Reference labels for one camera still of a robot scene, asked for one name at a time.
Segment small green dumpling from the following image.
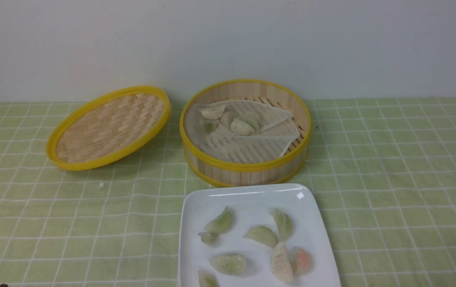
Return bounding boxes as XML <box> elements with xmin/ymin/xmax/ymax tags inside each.
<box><xmin>198</xmin><ymin>232</ymin><xmax>219</xmax><ymax>246</ymax></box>

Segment green dumpling plate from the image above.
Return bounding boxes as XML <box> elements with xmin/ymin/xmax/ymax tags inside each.
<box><xmin>198</xmin><ymin>269</ymin><xmax>219</xmax><ymax>287</ymax></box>
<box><xmin>208</xmin><ymin>253</ymin><xmax>248</xmax><ymax>277</ymax></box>
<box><xmin>269</xmin><ymin>208</ymin><xmax>294</xmax><ymax>242</ymax></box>
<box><xmin>243</xmin><ymin>226</ymin><xmax>279</xmax><ymax>249</ymax></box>

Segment beige dumpling on plate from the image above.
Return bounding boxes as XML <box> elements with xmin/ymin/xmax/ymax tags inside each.
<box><xmin>271</xmin><ymin>242</ymin><xmax>294</xmax><ymax>283</ymax></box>

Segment green-tinted dumpling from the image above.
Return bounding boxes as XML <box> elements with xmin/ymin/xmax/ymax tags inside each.
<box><xmin>201</xmin><ymin>119</ymin><xmax>219</xmax><ymax>134</ymax></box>

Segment green dumpling plate centre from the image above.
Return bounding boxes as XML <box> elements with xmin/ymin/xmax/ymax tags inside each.
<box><xmin>243</xmin><ymin>226</ymin><xmax>279</xmax><ymax>249</ymax></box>

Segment white dumpling in steamer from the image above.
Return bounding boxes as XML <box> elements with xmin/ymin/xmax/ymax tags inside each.
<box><xmin>198</xmin><ymin>104</ymin><xmax>226</xmax><ymax>120</ymax></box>

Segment green dumpling on plate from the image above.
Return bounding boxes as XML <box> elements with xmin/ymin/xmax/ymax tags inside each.
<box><xmin>204</xmin><ymin>206</ymin><xmax>235</xmax><ymax>234</ymax></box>

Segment white square plate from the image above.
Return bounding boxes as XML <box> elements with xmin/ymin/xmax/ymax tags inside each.
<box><xmin>177</xmin><ymin>183</ymin><xmax>341</xmax><ymax>287</ymax></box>

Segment white steamer liner cloth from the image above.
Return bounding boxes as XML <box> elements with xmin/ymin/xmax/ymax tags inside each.
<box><xmin>184</xmin><ymin>100</ymin><xmax>299</xmax><ymax>164</ymax></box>

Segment green dumpling plate lower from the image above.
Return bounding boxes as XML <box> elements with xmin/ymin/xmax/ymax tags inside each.
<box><xmin>208</xmin><ymin>253</ymin><xmax>248</xmax><ymax>277</ymax></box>

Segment green dumpling plate bottom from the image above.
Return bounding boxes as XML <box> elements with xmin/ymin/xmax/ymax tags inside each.
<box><xmin>198</xmin><ymin>269</ymin><xmax>219</xmax><ymax>287</ymax></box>

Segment pale dumpling in steamer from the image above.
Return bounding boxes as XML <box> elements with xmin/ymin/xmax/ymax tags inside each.
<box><xmin>230</xmin><ymin>117</ymin><xmax>258</xmax><ymax>136</ymax></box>

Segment pink dumpling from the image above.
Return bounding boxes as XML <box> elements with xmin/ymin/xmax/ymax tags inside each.
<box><xmin>292</xmin><ymin>247</ymin><xmax>312</xmax><ymax>276</ymax></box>
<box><xmin>220</xmin><ymin>110</ymin><xmax>236</xmax><ymax>130</ymax></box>

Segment green checkered tablecloth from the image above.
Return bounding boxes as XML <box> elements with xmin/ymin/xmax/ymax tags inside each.
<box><xmin>0</xmin><ymin>98</ymin><xmax>456</xmax><ymax>287</ymax></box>

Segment yellow-rimmed bamboo steamer basket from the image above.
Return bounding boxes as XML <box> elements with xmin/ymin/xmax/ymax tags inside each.
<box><xmin>179</xmin><ymin>79</ymin><xmax>312</xmax><ymax>187</ymax></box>

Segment yellow-rimmed bamboo steamer lid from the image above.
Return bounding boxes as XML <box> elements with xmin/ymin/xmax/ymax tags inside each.
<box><xmin>46</xmin><ymin>86</ymin><xmax>171</xmax><ymax>171</ymax></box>

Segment green dumpling plate right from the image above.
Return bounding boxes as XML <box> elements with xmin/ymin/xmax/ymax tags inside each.
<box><xmin>269</xmin><ymin>208</ymin><xmax>294</xmax><ymax>242</ymax></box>

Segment pink dumpling on plate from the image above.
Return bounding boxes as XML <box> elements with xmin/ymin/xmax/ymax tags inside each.
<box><xmin>292</xmin><ymin>247</ymin><xmax>312</xmax><ymax>276</ymax></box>

